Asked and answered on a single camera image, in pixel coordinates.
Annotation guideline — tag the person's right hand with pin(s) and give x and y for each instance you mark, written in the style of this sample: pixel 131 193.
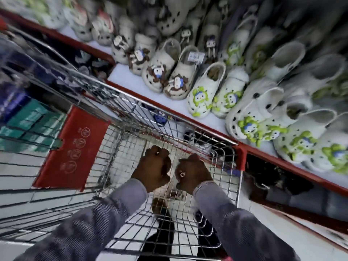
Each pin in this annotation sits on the person's right hand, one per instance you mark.
pixel 195 173

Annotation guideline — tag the person's left hand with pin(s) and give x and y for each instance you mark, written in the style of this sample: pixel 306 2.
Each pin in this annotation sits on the person's left hand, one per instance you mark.
pixel 151 169

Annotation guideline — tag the person's right fingers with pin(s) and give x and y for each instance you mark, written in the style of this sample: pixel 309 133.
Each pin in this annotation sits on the person's right fingers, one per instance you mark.
pixel 187 163

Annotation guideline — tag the person's left fingers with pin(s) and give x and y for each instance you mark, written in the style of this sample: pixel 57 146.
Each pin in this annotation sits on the person's left fingers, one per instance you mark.
pixel 160 157

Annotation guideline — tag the person's left forearm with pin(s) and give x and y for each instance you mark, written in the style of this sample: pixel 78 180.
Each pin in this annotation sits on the person's left forearm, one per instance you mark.
pixel 89 228

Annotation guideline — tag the person's right forearm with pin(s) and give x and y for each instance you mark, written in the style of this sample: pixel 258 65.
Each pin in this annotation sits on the person's right forearm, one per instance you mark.
pixel 239 231

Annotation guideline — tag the person's right leg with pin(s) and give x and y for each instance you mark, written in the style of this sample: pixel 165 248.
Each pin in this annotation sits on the person's right leg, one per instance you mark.
pixel 208 236

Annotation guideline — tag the person's leg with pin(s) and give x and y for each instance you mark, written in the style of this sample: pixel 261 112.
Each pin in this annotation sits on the person's leg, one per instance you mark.
pixel 208 236
pixel 160 236

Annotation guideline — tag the person's left leg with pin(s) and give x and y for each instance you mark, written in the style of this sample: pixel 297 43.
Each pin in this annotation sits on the person's left leg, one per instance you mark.
pixel 160 236

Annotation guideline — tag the row of green-charm white clogs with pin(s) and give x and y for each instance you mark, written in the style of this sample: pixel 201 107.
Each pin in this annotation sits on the row of green-charm white clogs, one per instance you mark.
pixel 255 116

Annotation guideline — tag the red-edged white display shelf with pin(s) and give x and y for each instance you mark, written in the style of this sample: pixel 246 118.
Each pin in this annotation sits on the red-edged white display shelf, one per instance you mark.
pixel 127 78

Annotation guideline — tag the row of brown-charm white clogs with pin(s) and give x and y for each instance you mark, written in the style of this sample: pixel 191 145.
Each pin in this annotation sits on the row of brown-charm white clogs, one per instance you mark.
pixel 159 72

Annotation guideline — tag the row of dark shoes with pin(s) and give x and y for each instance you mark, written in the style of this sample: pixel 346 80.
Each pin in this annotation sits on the row of dark shoes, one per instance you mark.
pixel 272 179

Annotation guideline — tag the red cart seat flap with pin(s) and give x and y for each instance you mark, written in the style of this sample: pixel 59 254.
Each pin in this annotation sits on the red cart seat flap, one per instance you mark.
pixel 73 149

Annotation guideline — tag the white price tag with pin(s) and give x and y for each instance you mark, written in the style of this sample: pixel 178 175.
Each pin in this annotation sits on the white price tag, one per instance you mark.
pixel 196 57

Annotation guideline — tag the stack of teal boxes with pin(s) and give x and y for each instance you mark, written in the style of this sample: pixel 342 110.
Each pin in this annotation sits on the stack of teal boxes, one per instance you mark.
pixel 32 122

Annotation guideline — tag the row of pink-charm white clogs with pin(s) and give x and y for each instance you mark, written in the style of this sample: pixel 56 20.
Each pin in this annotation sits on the row of pink-charm white clogs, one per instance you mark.
pixel 78 21

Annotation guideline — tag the blue package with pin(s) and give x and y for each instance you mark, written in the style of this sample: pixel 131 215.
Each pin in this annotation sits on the blue package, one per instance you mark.
pixel 11 103

